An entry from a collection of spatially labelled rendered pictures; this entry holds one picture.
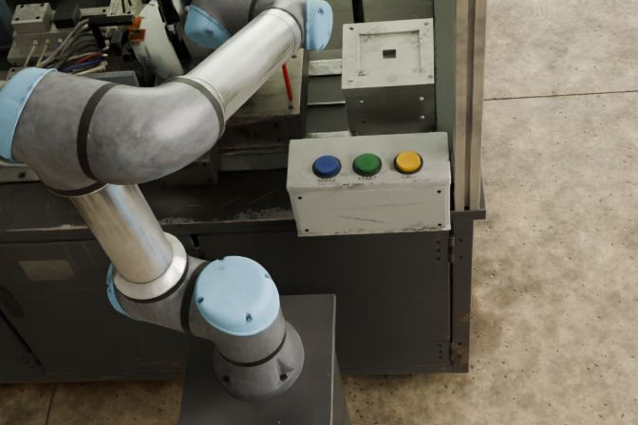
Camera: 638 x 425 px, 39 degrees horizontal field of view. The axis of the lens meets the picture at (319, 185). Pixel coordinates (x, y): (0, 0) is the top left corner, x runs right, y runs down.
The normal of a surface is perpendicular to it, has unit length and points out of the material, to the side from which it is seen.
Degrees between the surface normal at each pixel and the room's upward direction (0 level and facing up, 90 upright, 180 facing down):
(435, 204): 90
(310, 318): 0
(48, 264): 90
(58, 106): 20
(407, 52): 0
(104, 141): 51
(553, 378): 0
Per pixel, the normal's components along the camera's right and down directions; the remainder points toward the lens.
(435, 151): -0.11, -0.62
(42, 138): -0.36, 0.34
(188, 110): 0.58, -0.32
